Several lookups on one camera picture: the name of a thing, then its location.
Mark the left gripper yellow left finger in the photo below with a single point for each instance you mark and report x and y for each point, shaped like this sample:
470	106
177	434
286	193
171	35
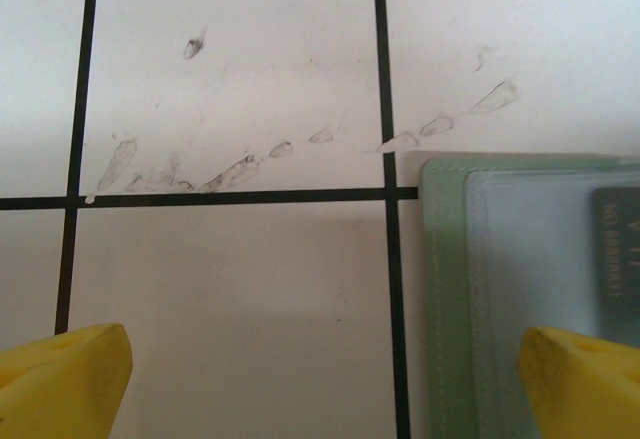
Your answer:
55	389

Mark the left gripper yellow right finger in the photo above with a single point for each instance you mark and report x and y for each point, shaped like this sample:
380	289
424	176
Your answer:
585	394

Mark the dark credit card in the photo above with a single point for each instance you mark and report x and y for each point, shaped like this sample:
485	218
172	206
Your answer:
617	259

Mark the green card holder wallet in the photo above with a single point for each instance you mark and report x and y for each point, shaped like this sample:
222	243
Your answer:
450	284

